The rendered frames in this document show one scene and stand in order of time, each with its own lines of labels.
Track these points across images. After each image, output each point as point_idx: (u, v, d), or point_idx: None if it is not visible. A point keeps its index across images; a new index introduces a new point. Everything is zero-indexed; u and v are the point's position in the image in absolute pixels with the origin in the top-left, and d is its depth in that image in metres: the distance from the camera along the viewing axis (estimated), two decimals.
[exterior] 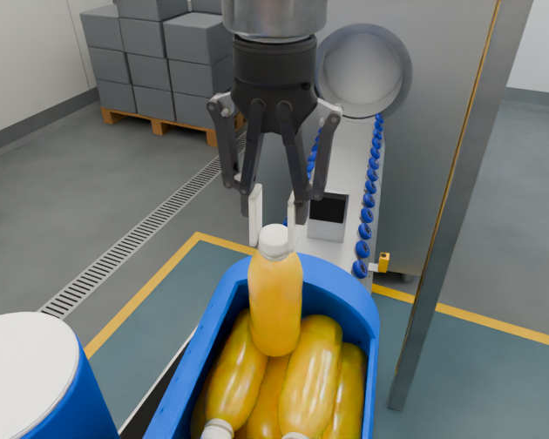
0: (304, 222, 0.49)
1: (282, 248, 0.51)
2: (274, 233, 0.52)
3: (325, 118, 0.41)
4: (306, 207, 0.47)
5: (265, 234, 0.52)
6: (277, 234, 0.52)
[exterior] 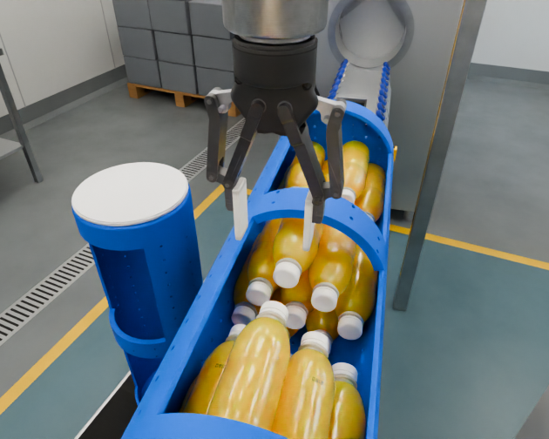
0: (321, 220, 0.48)
1: None
2: None
3: (328, 115, 0.41)
4: (323, 205, 0.47)
5: None
6: None
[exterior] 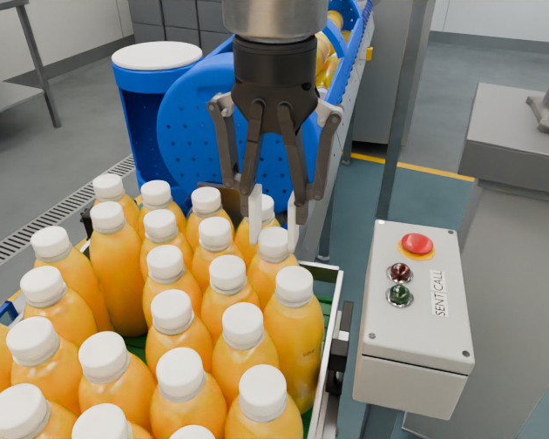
0: (304, 222, 0.49)
1: (220, 239, 0.52)
2: (213, 225, 0.53)
3: (326, 118, 0.41)
4: (306, 207, 0.47)
5: (205, 226, 0.53)
6: (217, 226, 0.53)
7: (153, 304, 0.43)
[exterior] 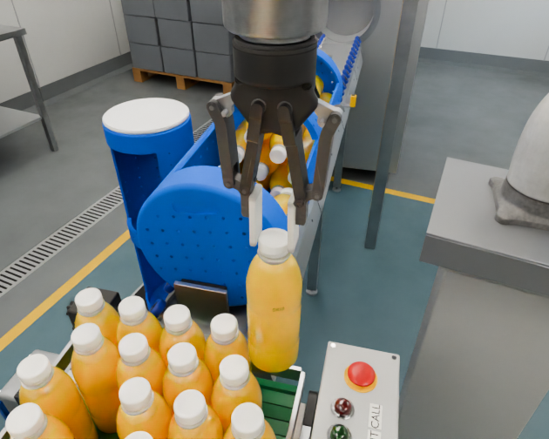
0: (304, 222, 0.49)
1: (186, 368, 0.58)
2: (180, 352, 0.60)
3: (325, 119, 0.41)
4: (306, 207, 0.47)
5: (172, 354, 0.59)
6: (184, 354, 0.59)
7: None
